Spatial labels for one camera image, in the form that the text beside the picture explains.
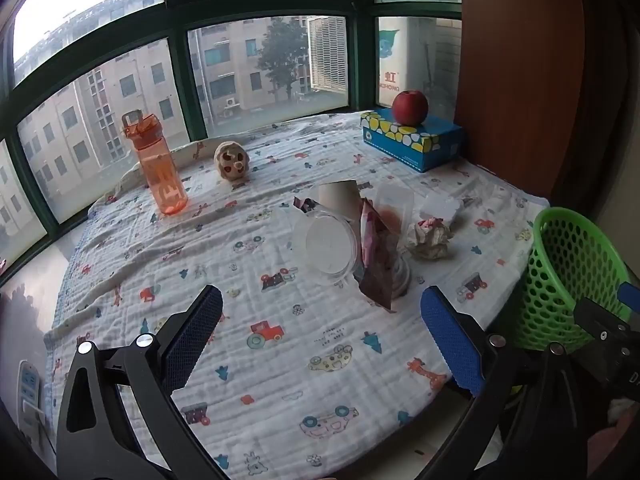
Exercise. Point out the small red white wrapper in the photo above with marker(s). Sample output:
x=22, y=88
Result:
x=306, y=204

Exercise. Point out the green plastic basket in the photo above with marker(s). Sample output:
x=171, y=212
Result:
x=550, y=280

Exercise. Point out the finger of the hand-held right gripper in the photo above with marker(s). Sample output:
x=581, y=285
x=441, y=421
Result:
x=600, y=327
x=631, y=299

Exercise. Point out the printed cartoon blanket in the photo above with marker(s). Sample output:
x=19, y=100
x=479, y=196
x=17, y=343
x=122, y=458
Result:
x=280, y=375

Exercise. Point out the clear plastic box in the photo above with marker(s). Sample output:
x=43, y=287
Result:
x=395, y=200

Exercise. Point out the green window frame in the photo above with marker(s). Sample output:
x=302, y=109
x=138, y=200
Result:
x=175, y=60

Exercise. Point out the red snack wrapper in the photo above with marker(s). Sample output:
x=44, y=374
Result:
x=380, y=275

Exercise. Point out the beige plush toy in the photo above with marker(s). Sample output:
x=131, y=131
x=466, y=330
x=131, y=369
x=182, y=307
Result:
x=231, y=162

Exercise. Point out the orange water bottle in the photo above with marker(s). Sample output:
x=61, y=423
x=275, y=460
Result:
x=160, y=175

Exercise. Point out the clear plastic cup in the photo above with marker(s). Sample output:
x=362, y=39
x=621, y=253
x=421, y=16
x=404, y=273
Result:
x=327, y=247

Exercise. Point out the white power strip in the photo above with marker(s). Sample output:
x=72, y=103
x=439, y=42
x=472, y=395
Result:
x=29, y=385

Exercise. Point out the brown paper cup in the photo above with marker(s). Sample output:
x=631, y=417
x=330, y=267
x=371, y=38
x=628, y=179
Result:
x=340, y=197

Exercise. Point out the paper ball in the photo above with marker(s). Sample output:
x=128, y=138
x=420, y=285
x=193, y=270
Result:
x=429, y=240

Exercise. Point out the white louvered vent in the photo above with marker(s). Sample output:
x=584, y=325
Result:
x=327, y=55

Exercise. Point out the pink white snack wrapper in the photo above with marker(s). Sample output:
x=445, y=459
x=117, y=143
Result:
x=369, y=225

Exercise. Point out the pink white cloth pile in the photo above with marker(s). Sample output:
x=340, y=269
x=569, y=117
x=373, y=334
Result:
x=622, y=410

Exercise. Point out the blue tissue box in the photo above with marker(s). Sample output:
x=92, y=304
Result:
x=425, y=145

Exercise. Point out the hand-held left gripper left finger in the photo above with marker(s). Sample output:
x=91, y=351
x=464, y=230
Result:
x=195, y=335

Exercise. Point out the red apple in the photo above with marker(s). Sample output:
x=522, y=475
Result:
x=410, y=107

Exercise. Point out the brown wooden panel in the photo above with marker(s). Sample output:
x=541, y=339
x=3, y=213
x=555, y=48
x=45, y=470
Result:
x=520, y=85

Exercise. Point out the white printed carton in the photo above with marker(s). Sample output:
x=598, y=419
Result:
x=410, y=60

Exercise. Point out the white tissue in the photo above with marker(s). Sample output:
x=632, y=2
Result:
x=442, y=207

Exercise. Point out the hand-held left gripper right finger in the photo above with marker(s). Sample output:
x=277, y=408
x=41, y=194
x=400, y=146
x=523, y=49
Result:
x=450, y=340

